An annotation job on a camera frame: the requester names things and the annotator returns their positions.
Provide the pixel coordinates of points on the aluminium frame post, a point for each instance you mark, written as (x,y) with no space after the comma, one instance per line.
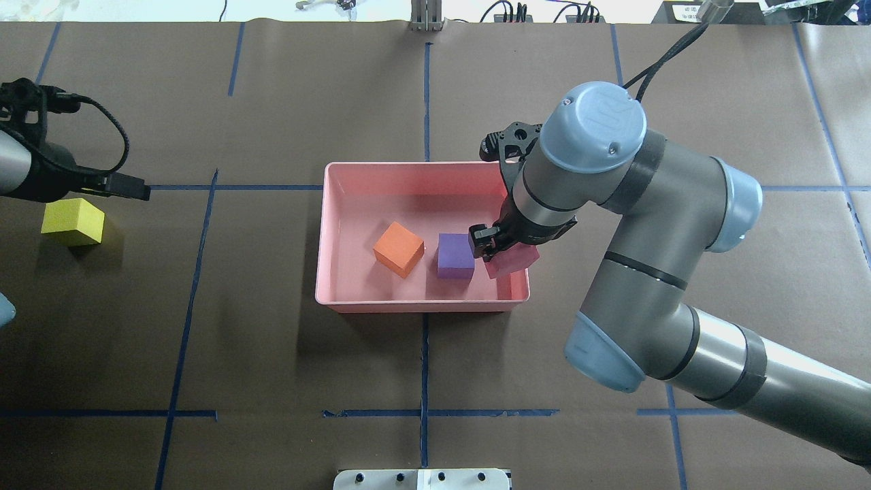
(426,15)

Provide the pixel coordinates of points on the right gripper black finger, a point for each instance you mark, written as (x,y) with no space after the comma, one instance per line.
(486,241)

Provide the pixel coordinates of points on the pink plastic bin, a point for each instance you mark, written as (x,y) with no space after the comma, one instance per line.
(361,200)

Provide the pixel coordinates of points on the white camera pole mount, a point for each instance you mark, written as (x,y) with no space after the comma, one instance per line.
(424,478)

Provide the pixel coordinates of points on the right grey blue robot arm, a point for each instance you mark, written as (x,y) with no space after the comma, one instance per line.
(675,204)

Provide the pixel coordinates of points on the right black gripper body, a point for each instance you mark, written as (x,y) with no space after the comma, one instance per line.
(515,235)

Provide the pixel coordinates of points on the orange foam block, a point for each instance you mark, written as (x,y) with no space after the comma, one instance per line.
(399,249)

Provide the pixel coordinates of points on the yellow foam block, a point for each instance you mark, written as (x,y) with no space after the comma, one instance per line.
(73,222)

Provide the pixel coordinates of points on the purple foam block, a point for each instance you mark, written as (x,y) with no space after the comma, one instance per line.
(455,257)

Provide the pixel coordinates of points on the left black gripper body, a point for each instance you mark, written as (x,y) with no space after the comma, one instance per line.
(56,170)

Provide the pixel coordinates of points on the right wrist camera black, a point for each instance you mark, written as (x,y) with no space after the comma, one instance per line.
(514,142)

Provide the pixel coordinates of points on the pink foam block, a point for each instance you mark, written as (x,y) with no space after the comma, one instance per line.
(517,258)

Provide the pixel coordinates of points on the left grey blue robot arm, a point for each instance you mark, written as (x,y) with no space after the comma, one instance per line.
(16,165)

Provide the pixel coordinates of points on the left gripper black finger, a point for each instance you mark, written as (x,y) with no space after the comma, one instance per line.
(120,185)

